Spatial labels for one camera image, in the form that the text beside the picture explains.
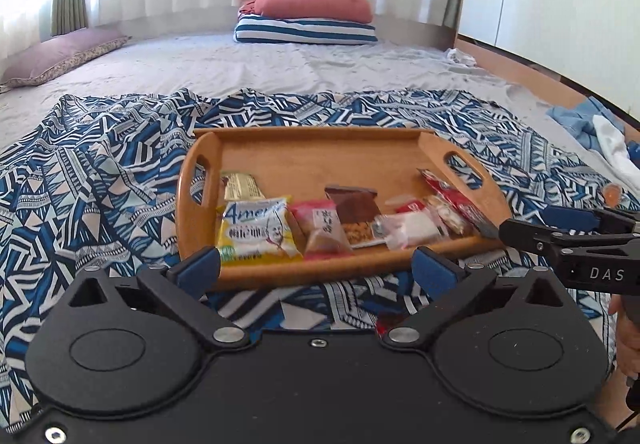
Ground purple floral pillow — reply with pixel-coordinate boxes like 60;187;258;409
1;28;130;88

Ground blue white striped pillow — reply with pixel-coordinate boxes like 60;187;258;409
233;14;378;45

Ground yellow American snack packet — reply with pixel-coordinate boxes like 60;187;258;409
216;197;303;267

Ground pink white snack packet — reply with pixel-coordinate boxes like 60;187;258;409
290;199;352;260

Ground wooden serving tray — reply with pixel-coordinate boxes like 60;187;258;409
176;126;511;290

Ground brown cracker snack packet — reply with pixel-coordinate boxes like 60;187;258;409
324;185;384;249

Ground person right hand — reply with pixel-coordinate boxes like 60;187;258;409
608;294;640;380

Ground white crumpled cloth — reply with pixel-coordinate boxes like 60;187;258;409
445;48;477;68

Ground white clear snack packet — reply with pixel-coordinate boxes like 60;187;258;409
375;209;447;250

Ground blue white patterned blanket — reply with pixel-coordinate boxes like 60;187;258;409
0;87;640;432

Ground red white long snack bar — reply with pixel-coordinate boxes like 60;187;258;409
418;169;498;239

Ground red Biscoff biscuit packet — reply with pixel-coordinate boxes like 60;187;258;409
385;195;426;213

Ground grey bed sheet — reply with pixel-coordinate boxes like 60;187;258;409
1;34;639;193

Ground gold foil snack packet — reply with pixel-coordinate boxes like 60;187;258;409
221;172;265;201

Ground orange jelly cup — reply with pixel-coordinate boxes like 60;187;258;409
602;183;623;209

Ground red pink pillow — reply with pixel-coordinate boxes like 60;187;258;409
239;0;373;23

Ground light blue clothing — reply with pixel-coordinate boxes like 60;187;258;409
547;96;625;155

